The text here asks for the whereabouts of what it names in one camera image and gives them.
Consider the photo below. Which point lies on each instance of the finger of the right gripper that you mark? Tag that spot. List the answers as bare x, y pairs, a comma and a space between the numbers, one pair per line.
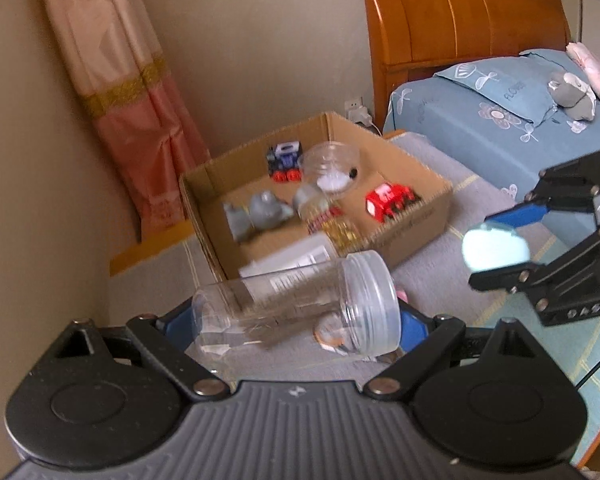
522, 214
526, 276

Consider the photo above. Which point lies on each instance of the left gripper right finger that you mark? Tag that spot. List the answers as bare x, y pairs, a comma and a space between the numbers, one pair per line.
430, 345

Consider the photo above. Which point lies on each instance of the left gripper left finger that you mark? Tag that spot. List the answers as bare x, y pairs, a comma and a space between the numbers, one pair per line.
162, 341

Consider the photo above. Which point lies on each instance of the light blue egg-shaped case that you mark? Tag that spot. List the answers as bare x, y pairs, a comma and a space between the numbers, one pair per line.
492, 245

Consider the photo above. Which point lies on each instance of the pink panda bottle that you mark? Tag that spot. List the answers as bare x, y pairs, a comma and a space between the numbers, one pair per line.
401, 294

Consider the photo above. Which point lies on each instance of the grey plaid mat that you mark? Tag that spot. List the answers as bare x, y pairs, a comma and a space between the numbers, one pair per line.
166, 269

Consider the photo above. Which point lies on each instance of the blue floral bedding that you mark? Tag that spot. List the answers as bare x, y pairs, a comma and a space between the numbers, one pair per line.
502, 148

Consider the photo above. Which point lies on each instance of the grey plush toy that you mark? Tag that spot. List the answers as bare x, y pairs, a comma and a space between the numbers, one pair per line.
574, 96

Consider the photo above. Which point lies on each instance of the blue floral pillow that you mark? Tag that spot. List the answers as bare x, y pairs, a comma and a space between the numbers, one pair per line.
519, 84

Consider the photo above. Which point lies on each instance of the white pill bottle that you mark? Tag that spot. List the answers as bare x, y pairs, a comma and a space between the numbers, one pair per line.
313, 249

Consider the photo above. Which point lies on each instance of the red toy train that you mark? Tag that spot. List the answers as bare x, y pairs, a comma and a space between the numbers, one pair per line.
388, 200

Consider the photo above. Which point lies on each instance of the grey elephant toy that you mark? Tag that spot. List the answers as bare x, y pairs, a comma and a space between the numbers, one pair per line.
265, 212

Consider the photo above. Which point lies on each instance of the capsule bottle red label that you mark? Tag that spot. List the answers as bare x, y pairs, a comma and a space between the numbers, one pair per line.
322, 214

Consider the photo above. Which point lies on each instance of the cardboard box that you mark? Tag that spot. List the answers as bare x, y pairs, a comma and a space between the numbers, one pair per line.
235, 176

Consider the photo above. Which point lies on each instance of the clear round container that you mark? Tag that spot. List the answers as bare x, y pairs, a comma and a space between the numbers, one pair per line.
331, 166

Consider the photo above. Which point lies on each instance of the wooden headboard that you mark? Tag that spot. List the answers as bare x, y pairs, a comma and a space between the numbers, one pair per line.
413, 39

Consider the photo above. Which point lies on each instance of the pink striped curtain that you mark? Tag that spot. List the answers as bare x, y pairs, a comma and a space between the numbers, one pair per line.
118, 69

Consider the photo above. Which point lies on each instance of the white wall plug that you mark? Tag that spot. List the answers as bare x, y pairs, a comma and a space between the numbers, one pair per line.
358, 113

